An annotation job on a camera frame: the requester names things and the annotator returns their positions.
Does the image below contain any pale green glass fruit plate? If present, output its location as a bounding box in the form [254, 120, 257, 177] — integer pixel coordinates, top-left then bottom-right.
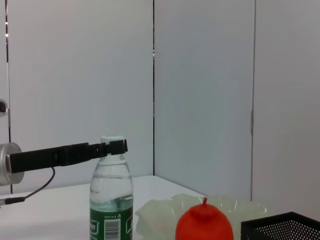
[134, 192, 268, 240]

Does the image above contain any orange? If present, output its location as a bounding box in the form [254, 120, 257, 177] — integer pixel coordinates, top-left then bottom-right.
[175, 196, 235, 240]

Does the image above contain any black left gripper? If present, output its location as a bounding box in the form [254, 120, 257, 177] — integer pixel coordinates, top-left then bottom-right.
[9, 138, 129, 174]

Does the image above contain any black mesh pen holder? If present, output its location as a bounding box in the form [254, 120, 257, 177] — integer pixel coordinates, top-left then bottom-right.
[240, 211, 320, 240]

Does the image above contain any clear bottle with green label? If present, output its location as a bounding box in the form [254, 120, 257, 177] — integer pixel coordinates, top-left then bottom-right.
[89, 134, 135, 240]

